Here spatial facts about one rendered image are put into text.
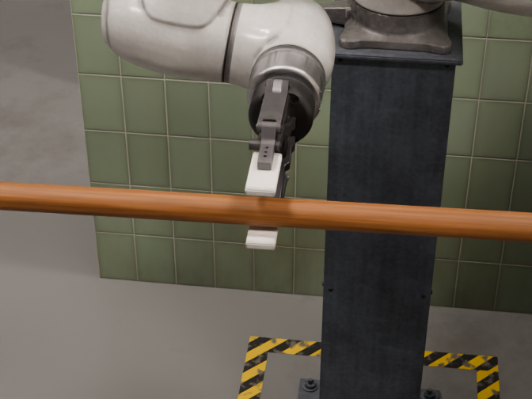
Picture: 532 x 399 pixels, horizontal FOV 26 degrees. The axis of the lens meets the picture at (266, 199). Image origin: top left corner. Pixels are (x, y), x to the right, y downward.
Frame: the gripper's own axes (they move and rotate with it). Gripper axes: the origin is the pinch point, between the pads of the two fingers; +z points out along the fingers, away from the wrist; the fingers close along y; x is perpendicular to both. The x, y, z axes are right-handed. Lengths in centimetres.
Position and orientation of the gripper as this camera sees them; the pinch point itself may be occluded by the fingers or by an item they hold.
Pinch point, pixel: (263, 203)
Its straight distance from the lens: 118.2
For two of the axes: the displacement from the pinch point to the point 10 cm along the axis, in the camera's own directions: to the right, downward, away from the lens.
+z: -1.1, 5.8, -8.1
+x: -9.9, -0.6, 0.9
